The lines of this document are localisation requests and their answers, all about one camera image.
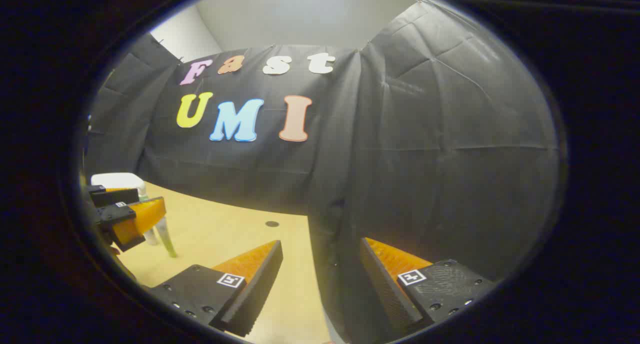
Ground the black backdrop cloth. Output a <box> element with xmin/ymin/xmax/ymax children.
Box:
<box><xmin>82</xmin><ymin>0</ymin><xmax>561</xmax><ymax>342</ymax></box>

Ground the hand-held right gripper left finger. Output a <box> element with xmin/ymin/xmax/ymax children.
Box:
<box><xmin>148</xmin><ymin>240</ymin><xmax>284</xmax><ymax>337</ymax></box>

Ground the grey tube with green cap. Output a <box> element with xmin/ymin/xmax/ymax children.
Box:
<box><xmin>152</xmin><ymin>215</ymin><xmax>179</xmax><ymax>258</ymax></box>

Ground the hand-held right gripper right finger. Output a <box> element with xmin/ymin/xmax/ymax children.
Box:
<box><xmin>360</xmin><ymin>237</ymin><xmax>496</xmax><ymax>342</ymax></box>

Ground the white suitcase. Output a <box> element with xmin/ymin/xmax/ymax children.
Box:
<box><xmin>91</xmin><ymin>173</ymin><xmax>148</xmax><ymax>200</ymax></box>

